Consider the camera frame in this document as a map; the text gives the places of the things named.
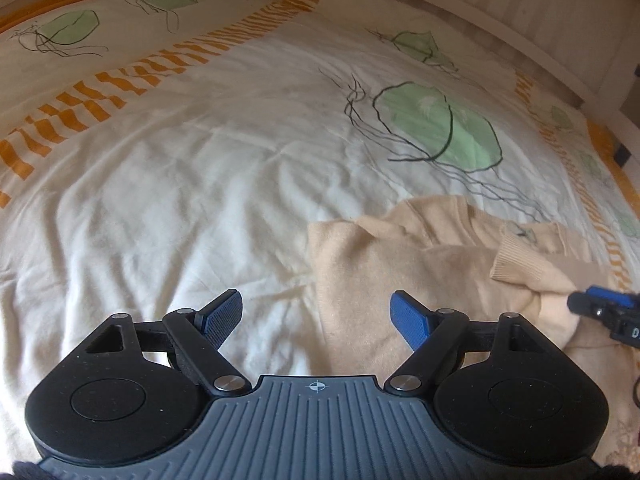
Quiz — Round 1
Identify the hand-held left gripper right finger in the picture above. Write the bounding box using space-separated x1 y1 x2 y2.
384 290 557 394

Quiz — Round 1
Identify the cream knit sweater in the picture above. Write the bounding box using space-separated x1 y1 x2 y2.
306 196 640 377

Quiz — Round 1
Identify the white leaf print duvet cover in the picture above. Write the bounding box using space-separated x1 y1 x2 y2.
0 0 640 480

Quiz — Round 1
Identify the white wooden bed frame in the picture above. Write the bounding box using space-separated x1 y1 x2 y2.
277 0 640 166

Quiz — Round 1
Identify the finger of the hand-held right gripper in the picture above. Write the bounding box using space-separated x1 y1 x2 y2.
567 291 620 321
586 285 640 311

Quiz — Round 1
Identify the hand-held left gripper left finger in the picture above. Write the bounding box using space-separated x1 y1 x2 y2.
85 288 252 396

